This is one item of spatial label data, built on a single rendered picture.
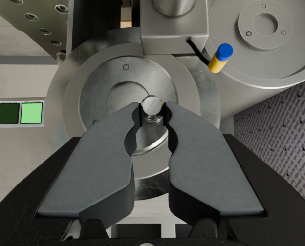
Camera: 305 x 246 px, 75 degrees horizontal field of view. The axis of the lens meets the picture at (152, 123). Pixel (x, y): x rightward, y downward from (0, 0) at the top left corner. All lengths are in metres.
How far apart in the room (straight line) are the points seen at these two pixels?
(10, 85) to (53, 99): 3.02
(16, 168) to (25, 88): 2.54
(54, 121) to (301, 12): 0.24
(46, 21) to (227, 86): 0.38
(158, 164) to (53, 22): 0.39
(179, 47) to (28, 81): 2.99
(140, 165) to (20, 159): 0.47
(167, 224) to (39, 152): 0.36
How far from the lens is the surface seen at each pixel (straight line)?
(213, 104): 0.17
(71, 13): 0.23
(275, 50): 0.22
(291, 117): 0.28
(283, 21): 0.23
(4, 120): 0.63
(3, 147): 0.63
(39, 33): 0.53
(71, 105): 0.18
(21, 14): 0.48
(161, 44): 0.16
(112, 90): 0.16
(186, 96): 0.17
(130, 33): 0.19
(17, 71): 3.23
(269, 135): 0.32
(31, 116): 0.59
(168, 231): 0.53
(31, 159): 0.59
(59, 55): 0.59
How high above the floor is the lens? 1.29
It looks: 8 degrees down
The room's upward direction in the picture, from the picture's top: 179 degrees clockwise
